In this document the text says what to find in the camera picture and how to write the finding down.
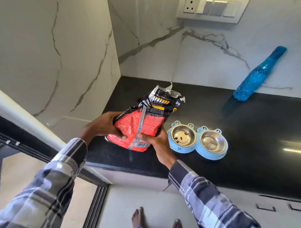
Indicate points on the white wall switch panel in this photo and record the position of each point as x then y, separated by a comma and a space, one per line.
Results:
212, 9

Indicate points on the blue double pet bowl holder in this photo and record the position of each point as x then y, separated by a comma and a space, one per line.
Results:
197, 141

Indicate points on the person's left foot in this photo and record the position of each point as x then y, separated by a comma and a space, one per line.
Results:
138, 218

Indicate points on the person's right thumb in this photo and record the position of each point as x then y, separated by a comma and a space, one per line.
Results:
147, 137

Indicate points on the brown kibble pieces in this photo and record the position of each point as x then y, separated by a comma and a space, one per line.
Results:
184, 135

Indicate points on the steel bowl with kibble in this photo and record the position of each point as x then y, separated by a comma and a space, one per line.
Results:
183, 135

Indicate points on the person's left thumb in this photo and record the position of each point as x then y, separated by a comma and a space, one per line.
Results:
119, 133

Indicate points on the person's left hand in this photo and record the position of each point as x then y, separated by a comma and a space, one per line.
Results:
101, 125

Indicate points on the blue plastic water bottle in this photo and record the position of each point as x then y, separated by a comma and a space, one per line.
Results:
257, 75

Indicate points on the black framed sliding door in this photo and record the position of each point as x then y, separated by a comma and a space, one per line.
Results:
54, 164

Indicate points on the red black pet food bag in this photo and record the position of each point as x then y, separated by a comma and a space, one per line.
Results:
145, 117

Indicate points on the person's right forearm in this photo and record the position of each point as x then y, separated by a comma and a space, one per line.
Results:
207, 199

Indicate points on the person's left forearm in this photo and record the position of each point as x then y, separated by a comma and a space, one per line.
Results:
44, 185

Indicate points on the person's right foot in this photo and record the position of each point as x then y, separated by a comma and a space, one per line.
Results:
177, 223

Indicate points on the empty steel bowl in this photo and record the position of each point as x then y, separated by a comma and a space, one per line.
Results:
213, 141

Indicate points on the person's foot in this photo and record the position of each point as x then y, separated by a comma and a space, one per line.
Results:
138, 218
177, 223

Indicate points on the person's right hand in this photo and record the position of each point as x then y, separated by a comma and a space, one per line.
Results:
160, 145

